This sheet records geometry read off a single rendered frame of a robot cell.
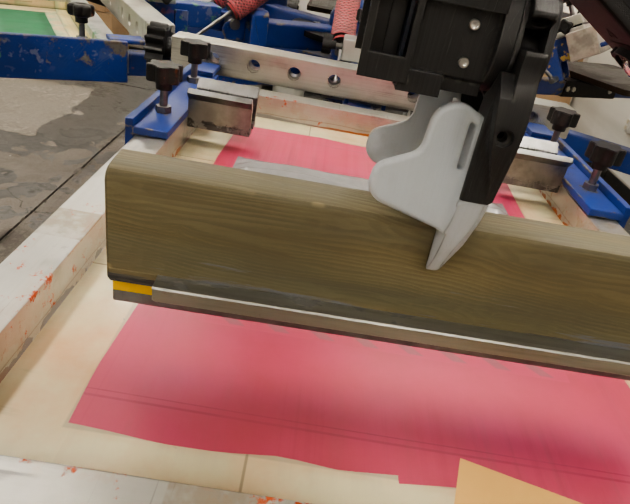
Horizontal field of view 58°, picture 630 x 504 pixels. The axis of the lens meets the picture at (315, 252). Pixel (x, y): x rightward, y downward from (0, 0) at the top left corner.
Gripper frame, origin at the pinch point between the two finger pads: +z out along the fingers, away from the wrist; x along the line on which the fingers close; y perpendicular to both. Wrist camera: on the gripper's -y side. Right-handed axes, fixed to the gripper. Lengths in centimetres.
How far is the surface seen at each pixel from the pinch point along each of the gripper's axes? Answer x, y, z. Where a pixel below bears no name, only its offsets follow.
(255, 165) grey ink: -38.2, 15.1, 13.5
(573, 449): 1.3, -12.9, 13.8
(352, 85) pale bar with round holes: -67, 3, 8
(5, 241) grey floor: -155, 117, 110
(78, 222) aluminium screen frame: -11.7, 26.5, 10.5
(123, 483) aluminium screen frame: 11.8, 14.6, 10.4
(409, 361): -5.2, -1.9, 13.9
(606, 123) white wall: -386, -200, 74
